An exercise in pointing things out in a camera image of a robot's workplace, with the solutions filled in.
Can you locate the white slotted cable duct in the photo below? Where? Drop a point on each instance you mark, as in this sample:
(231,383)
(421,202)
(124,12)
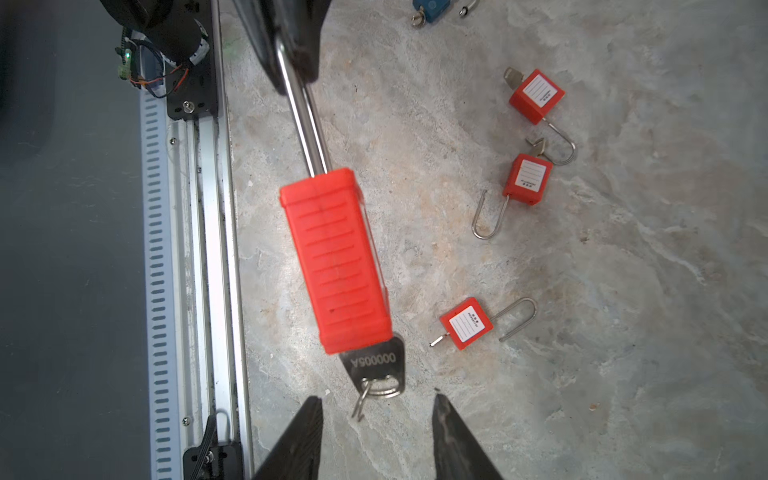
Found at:
(165,449)

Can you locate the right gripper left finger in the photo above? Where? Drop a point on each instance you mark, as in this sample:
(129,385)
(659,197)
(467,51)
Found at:
(297,454)

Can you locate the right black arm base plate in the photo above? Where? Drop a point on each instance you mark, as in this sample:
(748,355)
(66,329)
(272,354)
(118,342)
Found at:
(211,460)

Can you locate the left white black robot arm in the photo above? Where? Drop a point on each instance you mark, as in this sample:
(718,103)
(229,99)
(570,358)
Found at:
(165,23)

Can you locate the red padlock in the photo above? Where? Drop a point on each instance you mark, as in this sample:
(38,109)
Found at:
(534,96)
(526,183)
(468,322)
(332,237)

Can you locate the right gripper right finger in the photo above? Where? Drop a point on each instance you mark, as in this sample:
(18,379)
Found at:
(457,453)

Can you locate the silver key with ring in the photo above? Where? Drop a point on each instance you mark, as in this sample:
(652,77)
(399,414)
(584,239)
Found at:
(377,371)

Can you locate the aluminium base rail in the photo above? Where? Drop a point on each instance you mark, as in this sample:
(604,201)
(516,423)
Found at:
(212,376)

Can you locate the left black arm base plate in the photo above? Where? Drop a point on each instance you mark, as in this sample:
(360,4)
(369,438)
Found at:
(198,97)

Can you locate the blue padlock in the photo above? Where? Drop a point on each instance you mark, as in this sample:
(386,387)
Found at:
(429,11)

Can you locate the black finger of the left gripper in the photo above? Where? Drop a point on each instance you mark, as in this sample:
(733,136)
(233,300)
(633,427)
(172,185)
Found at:
(296,23)

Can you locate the left green circuit board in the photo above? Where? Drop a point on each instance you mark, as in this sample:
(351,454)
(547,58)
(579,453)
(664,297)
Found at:
(144,66)

